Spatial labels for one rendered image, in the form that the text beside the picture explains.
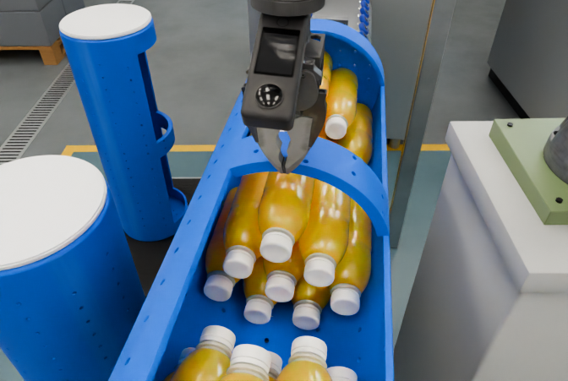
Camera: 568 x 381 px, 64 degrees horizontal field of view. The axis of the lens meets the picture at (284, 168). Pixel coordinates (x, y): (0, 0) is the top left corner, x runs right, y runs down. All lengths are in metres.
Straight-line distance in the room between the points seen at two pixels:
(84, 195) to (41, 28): 3.05
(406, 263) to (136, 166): 1.20
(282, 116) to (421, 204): 2.02
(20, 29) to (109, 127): 2.38
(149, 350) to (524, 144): 0.58
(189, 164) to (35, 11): 1.79
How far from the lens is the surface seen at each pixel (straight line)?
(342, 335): 0.68
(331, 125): 0.82
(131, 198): 1.82
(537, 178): 0.70
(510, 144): 0.74
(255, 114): 0.39
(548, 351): 0.80
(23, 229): 0.85
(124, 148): 1.66
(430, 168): 2.61
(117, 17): 1.60
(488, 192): 0.69
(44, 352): 0.98
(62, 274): 0.83
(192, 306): 0.67
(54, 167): 0.95
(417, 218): 2.30
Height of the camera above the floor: 1.57
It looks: 39 degrees down
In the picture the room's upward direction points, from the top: straight up
